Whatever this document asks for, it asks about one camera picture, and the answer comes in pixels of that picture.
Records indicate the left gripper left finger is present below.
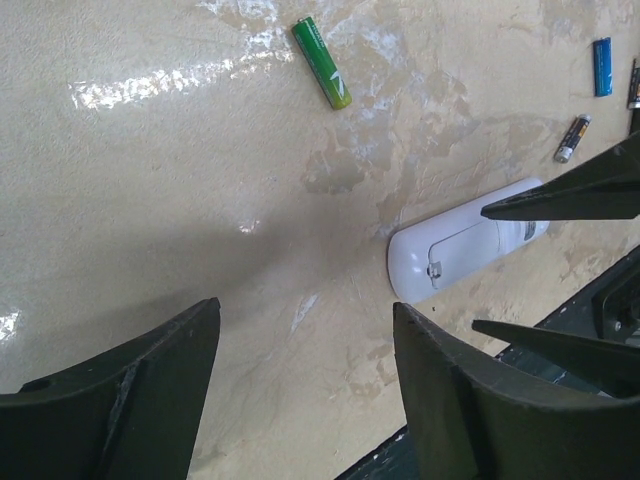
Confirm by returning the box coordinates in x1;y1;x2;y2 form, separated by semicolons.
1;298;221;479

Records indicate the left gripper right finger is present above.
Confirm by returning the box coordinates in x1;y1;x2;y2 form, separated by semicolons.
393;302;639;479

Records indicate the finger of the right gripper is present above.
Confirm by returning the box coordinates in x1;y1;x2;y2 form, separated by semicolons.
472;320;639;398
481;133;639;221

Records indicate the black battery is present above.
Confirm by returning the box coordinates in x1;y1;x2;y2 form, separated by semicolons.
627;57;640;110

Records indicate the blue battery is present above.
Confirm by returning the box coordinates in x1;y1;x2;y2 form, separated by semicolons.
593;37;613;97

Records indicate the white remote control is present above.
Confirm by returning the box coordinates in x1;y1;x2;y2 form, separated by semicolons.
387;178;549;304

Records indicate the green battery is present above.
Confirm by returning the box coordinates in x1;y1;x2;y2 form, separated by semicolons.
291;17;352;110

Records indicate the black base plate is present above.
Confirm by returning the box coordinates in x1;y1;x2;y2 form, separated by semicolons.
345;252;639;479

